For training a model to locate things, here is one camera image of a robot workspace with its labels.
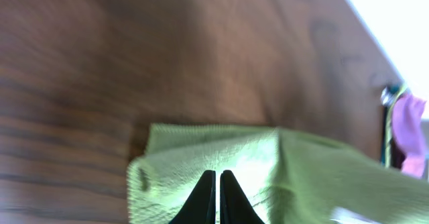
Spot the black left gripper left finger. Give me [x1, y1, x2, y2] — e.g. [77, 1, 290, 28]
[169, 170, 216, 224]

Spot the olive green cloth in stack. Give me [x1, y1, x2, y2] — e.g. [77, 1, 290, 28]
[381, 85, 408, 168]

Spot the light green microfiber cloth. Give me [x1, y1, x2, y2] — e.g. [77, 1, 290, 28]
[127, 124, 428, 223]

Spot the blue cloth at stack bottom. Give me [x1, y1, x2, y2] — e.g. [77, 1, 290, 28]
[380, 85, 404, 168]

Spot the purple microfiber cloth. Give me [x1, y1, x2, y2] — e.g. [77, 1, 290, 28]
[392, 93, 428, 178]

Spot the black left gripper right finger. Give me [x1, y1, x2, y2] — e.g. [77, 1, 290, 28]
[220, 170, 264, 224]

